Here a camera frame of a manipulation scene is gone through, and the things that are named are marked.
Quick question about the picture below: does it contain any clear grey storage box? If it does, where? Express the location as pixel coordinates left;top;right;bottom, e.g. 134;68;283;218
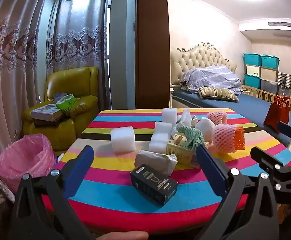
260;79;278;95

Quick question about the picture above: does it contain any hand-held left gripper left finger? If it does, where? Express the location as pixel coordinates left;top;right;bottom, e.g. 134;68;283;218
9;145;96;240

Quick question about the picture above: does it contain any teal storage box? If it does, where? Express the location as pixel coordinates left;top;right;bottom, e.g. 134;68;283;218
243;52;262;66
260;54;279;69
244;74;261;89

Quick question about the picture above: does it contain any brown wooden door panel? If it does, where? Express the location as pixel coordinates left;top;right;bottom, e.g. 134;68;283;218
135;0;171;110

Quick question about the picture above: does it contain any yellow leather armchair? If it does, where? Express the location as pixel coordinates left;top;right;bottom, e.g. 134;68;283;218
22;66;99;152

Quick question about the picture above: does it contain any white foam pouch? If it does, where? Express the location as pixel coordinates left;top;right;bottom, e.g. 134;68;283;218
110;127;135;154

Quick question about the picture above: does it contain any brown flat box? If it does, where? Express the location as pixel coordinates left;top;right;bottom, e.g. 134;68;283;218
34;118;61;128

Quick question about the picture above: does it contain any white crumpled tissue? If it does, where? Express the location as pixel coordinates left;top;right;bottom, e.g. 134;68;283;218
177;109;192;130

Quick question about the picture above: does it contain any white foam block stack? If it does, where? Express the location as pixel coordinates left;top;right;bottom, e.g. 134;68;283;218
148;133;171;154

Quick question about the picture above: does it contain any yellow printed carton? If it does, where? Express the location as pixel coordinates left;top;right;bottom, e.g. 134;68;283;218
166;134;209;169

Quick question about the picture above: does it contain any pink lined trash bin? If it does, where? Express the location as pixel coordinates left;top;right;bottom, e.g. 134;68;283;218
0;134;58;203

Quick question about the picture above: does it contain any large pink foam net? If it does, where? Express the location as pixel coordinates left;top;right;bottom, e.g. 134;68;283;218
209;124;237;154

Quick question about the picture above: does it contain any blue booklet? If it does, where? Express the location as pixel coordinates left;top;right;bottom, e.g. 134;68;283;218
53;92;66;103

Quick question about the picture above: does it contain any ceiling air vent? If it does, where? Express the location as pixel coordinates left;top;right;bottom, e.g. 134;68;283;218
268;21;291;28

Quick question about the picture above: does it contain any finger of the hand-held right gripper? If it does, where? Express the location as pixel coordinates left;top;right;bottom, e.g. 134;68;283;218
250;146;291;205
277;121;291;143

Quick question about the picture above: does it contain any black white checkered bag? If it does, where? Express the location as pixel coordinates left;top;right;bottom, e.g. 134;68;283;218
278;72;291;88

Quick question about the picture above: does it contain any green plastic bag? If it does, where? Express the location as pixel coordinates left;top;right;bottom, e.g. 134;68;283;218
55;94;77;117

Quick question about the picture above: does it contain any small pink foam net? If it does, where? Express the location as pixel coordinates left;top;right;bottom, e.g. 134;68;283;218
207;111;228;125

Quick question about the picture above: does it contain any blue bed mattress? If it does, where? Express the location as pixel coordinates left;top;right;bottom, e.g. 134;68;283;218
172;87;291;140

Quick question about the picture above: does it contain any person's left hand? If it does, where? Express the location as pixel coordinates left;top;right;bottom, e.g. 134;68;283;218
95;231;149;240

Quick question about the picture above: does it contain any grey plastic packet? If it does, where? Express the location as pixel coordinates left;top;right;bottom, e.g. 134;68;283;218
135;150;178;174

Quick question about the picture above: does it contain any flat printed cardboard box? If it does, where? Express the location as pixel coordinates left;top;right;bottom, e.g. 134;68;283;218
31;104;64;120

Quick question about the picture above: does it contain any pink lace curtain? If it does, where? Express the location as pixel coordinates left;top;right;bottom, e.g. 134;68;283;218
47;0;111;103
0;0;48;220

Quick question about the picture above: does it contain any beige storage box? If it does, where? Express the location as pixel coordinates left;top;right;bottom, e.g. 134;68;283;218
260;66;278;82
245;64;261;77

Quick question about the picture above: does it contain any pale blue striped duvet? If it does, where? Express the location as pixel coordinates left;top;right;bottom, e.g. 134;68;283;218
180;65;242;95

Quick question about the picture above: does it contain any beige tufted headboard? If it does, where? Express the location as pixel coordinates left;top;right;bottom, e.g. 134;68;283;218
170;42;237;85

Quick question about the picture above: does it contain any green mesh net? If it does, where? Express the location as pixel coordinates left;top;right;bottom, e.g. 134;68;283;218
177;126;204;152

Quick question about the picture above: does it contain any gold striped pillow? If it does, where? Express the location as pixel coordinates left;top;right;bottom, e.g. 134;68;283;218
198;86;239;103

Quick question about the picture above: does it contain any black printed carton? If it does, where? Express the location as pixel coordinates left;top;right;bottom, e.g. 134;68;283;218
130;164;178;207

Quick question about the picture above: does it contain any orange foam net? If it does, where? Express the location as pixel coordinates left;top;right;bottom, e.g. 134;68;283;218
232;126;245;153

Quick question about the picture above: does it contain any red gift bag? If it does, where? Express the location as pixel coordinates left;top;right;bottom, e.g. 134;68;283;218
263;96;291;127

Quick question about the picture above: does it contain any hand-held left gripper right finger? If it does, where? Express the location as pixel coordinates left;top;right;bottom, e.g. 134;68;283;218
196;144;279;240

